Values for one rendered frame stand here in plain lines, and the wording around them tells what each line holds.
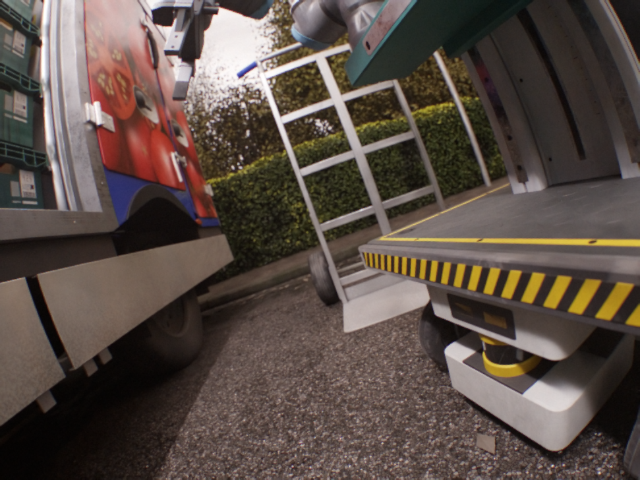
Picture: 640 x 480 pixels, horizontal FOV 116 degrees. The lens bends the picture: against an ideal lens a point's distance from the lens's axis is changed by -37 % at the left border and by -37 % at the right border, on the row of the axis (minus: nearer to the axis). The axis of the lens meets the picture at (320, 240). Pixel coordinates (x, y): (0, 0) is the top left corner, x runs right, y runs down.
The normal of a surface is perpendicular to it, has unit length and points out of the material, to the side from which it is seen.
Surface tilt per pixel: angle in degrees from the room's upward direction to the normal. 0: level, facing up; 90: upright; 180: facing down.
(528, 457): 0
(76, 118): 90
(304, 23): 100
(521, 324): 90
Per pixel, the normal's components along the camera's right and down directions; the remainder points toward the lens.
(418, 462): -0.34, -0.94
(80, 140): 0.09, 0.06
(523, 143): -0.92, 0.35
